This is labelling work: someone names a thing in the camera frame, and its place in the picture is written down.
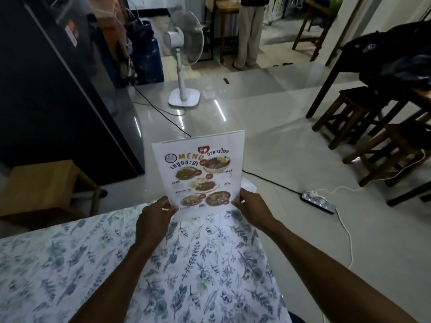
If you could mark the person's right hand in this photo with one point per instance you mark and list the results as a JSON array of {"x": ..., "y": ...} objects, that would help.
[{"x": 256, "y": 211}]

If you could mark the person's left hand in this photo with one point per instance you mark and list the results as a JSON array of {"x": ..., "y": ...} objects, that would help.
[{"x": 153, "y": 225}]

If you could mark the white menu with green dishes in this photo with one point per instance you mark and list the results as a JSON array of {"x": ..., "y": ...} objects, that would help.
[{"x": 198, "y": 154}]

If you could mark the person's left forearm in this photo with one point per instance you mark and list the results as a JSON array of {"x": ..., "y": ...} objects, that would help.
[{"x": 124, "y": 285}]

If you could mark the person's right forearm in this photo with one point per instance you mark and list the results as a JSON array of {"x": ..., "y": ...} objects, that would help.
[{"x": 330, "y": 282}]

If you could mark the black power strip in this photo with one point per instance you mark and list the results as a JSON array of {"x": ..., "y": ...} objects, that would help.
[{"x": 318, "y": 201}]

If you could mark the floral tablecloth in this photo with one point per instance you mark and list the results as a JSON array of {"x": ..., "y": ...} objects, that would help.
[{"x": 208, "y": 265}]

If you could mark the light wooden stool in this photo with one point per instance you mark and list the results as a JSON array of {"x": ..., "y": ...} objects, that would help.
[{"x": 43, "y": 185}]

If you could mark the white standing fan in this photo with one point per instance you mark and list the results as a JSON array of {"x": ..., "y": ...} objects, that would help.
[{"x": 183, "y": 87}]

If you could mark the dark wooden dining table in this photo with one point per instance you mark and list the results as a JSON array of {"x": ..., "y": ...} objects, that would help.
[{"x": 328, "y": 84}]

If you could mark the dark wooden bench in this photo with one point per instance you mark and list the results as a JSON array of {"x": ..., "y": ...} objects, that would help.
[{"x": 410, "y": 193}]

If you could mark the black refrigerator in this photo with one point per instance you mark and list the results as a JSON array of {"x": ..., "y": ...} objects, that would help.
[{"x": 50, "y": 97}]

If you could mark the blue container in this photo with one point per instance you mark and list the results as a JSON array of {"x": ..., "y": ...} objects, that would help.
[{"x": 148, "y": 57}]

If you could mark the brown wooden chair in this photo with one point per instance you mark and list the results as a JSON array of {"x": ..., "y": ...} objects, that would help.
[{"x": 318, "y": 30}]

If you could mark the small wooden side table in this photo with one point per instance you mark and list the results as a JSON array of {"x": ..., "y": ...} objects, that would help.
[{"x": 227, "y": 6}]

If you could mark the white metal gate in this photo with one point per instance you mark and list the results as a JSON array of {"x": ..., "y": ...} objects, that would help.
[{"x": 286, "y": 6}]

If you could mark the black bag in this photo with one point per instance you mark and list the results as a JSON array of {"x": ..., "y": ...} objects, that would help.
[{"x": 394, "y": 53}]

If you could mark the green yellow bag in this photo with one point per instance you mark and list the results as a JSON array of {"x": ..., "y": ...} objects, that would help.
[{"x": 336, "y": 3}]

